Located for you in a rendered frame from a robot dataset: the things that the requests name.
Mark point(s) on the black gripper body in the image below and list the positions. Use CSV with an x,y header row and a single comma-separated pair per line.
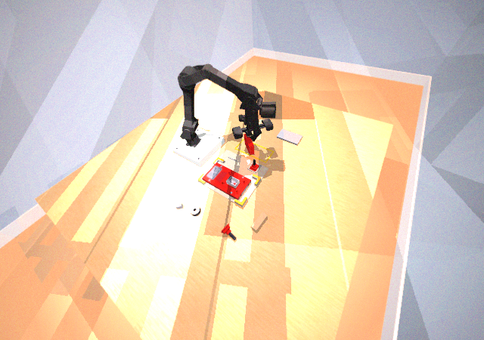
x,y
252,125

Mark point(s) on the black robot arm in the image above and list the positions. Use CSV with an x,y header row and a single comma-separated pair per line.
x,y
251,100

